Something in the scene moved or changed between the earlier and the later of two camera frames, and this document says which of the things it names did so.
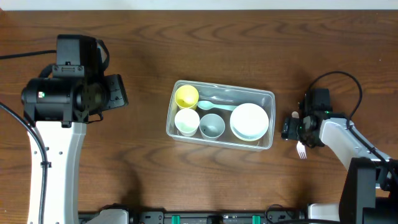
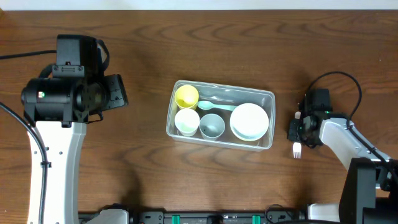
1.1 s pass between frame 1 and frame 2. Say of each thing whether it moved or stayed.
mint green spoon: stayed
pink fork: moved
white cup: stayed
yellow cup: stayed
